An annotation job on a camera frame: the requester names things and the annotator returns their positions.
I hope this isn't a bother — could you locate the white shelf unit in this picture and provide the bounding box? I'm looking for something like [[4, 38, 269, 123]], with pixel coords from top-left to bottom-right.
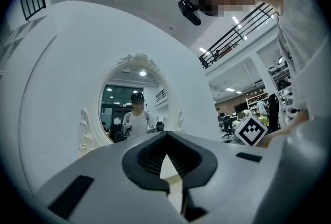
[[0, 17, 47, 73]]

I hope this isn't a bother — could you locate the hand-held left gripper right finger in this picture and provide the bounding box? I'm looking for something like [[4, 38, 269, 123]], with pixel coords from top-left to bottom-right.
[[167, 131, 285, 224]]

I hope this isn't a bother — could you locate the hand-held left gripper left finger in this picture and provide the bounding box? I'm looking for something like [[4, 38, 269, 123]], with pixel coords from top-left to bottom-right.
[[35, 131, 185, 224]]

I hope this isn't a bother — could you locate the black head-mounted camera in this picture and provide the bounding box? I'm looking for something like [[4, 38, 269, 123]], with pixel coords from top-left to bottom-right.
[[177, 0, 202, 26]]

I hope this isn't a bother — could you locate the person's right forearm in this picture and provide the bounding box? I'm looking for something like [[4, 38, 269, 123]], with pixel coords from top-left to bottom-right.
[[257, 109, 311, 148]]

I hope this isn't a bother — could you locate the person's grey shirt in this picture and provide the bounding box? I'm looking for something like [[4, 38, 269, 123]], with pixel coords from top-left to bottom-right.
[[276, 0, 331, 122]]

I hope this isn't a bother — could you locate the oval white ornate mirror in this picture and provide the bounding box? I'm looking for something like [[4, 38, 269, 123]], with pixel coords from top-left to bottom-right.
[[77, 52, 186, 158]]

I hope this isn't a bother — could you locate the black office chair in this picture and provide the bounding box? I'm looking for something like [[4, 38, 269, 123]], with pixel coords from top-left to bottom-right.
[[221, 116, 235, 140]]

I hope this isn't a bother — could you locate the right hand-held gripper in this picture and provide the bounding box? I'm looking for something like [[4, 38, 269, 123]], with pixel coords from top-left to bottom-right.
[[234, 110, 269, 147]]

